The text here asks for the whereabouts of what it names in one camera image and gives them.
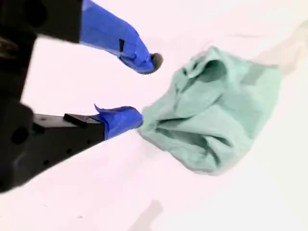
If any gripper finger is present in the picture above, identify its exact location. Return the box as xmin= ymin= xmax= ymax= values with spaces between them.
xmin=32 ymin=103 xmax=144 ymax=178
xmin=35 ymin=0 xmax=164 ymax=75

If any pale green T-shirt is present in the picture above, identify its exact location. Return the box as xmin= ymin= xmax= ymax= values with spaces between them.
xmin=137 ymin=45 xmax=285 ymax=177

